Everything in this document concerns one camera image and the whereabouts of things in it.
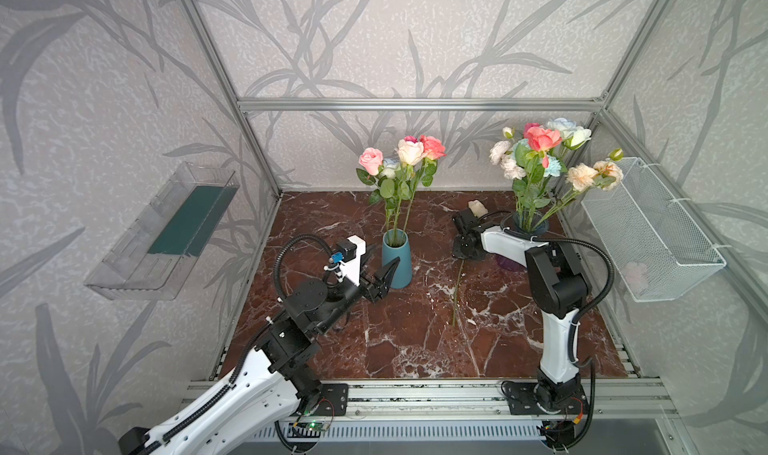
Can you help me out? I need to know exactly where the teal ceramic vase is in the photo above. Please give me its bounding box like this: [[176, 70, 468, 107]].
[[382, 229, 413, 289]]

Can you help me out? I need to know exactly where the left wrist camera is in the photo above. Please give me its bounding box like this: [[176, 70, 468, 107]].
[[324, 235, 367, 286]]

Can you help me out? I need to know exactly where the white wire mesh basket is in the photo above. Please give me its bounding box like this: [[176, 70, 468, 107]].
[[582, 157, 727, 303]]

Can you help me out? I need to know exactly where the cream peach flower stem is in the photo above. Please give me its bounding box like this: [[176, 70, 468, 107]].
[[537, 148, 624, 226]]

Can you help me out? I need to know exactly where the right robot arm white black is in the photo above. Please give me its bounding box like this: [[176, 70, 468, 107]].
[[452, 208, 615, 415]]

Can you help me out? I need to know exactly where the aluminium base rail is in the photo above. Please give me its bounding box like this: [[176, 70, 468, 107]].
[[173, 378, 679, 444]]

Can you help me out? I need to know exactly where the coral red rose stem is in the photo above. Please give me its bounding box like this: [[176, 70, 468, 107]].
[[402, 135, 446, 231]]

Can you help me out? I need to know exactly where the pink and white rose stem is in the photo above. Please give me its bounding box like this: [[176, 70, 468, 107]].
[[356, 147, 400, 231]]

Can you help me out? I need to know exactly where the pink white rose bunch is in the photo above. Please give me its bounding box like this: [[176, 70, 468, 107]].
[[451, 200, 488, 326]]

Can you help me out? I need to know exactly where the blue purple glass vase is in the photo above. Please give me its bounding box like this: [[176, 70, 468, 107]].
[[495, 212, 550, 273]]

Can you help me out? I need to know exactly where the clear plastic wall tray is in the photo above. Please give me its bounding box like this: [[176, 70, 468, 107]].
[[84, 162, 240, 301]]

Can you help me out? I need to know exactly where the peach carnation stem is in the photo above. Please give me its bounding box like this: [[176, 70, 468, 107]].
[[489, 127, 526, 180]]

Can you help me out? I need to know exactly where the cream rose stem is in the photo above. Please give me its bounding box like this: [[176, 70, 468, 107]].
[[392, 139, 424, 229]]

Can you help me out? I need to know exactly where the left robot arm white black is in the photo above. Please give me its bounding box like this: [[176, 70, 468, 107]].
[[119, 234, 400, 454]]

